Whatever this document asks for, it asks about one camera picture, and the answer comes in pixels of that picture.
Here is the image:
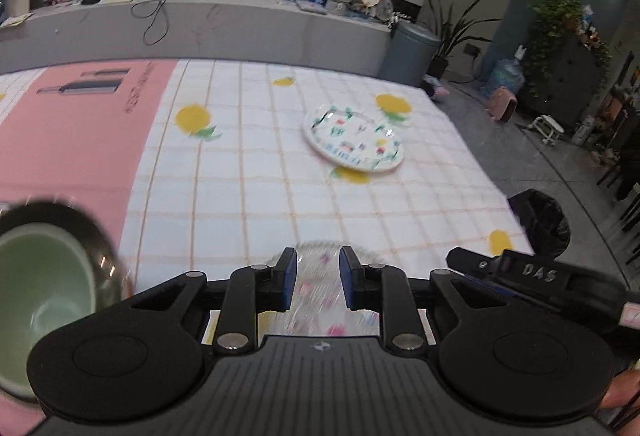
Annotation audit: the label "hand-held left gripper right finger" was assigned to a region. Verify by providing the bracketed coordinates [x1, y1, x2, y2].
[338, 245, 506, 352]

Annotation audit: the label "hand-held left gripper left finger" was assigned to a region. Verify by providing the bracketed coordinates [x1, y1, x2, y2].
[129, 246, 298, 353]

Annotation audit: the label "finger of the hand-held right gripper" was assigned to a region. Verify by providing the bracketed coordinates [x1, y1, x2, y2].
[446, 247, 503, 278]

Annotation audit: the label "beaded rim floral glass plate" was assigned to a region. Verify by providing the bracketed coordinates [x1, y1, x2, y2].
[260, 240, 386, 339]

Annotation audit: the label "green ceramic bowl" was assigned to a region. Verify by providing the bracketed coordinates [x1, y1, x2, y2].
[0, 222, 101, 399]

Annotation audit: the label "person's right hand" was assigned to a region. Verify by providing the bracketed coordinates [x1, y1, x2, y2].
[597, 356, 640, 433]

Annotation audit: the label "black trash bag bin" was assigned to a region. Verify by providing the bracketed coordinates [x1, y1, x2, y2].
[507, 190, 571, 262]

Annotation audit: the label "lemon print checked tablecloth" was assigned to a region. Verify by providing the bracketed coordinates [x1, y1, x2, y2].
[0, 58, 533, 347]

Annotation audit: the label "white painted ceramic plate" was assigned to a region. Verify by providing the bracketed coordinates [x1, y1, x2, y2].
[302, 103, 405, 174]

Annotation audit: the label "dark wooden chair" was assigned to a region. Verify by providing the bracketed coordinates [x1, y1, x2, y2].
[595, 81, 640, 237]

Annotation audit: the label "white small stool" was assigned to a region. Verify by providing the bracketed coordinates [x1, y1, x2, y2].
[530, 115, 566, 147]

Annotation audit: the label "pink plastic stool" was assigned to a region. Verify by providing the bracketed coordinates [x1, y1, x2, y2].
[489, 87, 519, 123]

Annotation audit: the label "pink slipper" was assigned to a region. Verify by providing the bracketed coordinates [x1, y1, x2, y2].
[425, 75, 451, 101]

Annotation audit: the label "blue water bottle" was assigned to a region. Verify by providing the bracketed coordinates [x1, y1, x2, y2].
[487, 46, 526, 100]

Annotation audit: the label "dark grey cabinet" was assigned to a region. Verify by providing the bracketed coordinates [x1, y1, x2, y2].
[520, 36, 609, 132]

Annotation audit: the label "grey trash can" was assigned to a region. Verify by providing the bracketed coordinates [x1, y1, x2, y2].
[380, 22, 442, 87]

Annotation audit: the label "potted snake plant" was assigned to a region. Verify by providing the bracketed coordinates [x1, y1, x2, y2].
[420, 0, 503, 80]

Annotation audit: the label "grey stone bench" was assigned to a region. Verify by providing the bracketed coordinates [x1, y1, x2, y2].
[0, 0, 393, 78]

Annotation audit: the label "large bushy green plant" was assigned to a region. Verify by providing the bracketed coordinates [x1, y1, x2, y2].
[529, 0, 612, 98]

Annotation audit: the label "pink printed cloth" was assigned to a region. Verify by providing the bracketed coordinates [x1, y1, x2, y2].
[0, 60, 178, 257]

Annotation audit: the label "paper sheets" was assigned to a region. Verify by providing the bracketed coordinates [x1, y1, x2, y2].
[0, 12, 36, 30]

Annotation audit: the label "black cable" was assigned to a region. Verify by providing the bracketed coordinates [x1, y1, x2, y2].
[131, 0, 192, 45]

